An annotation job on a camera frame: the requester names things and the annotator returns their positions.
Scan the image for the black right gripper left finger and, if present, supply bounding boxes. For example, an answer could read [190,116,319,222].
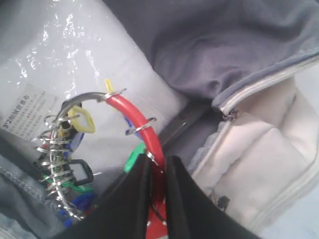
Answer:
[58,154,151,239]

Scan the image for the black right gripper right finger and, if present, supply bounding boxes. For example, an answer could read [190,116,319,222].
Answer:
[166,156,247,239]

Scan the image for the bunch of colourful key tags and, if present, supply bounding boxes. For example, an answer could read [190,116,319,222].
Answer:
[37,79,167,239]

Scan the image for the cream white duffel bag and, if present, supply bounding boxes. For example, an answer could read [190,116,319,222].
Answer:
[0,0,319,239]

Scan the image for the clear plastic wrapped packet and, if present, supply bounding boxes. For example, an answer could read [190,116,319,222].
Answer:
[0,0,187,162]

